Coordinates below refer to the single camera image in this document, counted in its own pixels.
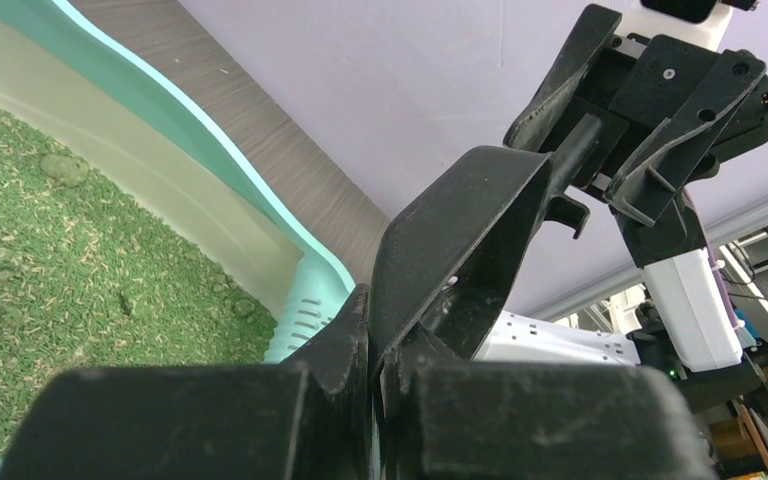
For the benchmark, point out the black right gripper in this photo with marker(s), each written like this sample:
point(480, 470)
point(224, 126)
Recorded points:
point(670, 112)

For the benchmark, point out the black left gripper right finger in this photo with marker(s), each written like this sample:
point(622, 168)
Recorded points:
point(448, 418)

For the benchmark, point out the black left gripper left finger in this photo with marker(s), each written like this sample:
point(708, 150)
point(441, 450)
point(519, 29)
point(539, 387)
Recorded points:
point(306, 417)

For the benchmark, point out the teal litter box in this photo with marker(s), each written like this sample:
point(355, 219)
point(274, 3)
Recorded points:
point(64, 77)

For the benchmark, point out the black litter scoop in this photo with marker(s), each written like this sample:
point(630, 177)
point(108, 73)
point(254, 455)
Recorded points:
point(450, 258)

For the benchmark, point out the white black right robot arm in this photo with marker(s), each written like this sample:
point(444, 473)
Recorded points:
point(690, 330)

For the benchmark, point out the green litter pellets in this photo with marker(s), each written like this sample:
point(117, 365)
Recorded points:
point(88, 277)

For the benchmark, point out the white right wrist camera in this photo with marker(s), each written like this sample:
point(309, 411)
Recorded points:
point(698, 22)

